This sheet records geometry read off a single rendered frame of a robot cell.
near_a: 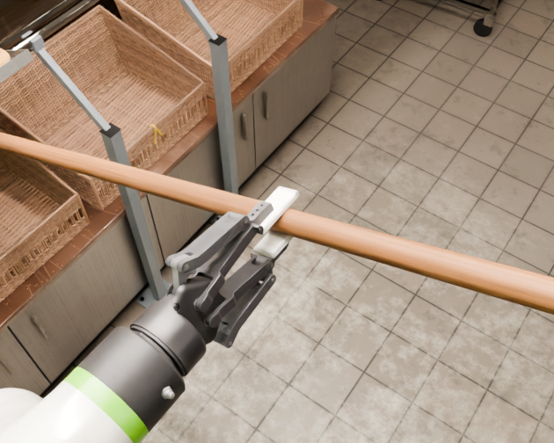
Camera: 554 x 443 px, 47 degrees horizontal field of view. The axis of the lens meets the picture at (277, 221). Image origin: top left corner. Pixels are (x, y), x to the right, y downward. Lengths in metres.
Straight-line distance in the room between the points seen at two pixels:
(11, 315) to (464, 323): 1.63
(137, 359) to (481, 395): 2.00
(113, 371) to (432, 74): 3.05
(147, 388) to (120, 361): 0.03
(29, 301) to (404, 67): 2.28
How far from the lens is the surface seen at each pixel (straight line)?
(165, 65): 2.37
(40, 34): 1.86
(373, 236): 0.64
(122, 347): 0.61
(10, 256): 1.97
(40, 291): 2.05
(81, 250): 2.08
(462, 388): 2.50
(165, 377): 0.61
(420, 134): 3.18
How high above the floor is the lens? 2.24
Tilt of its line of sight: 54 degrees down
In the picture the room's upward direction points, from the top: straight up
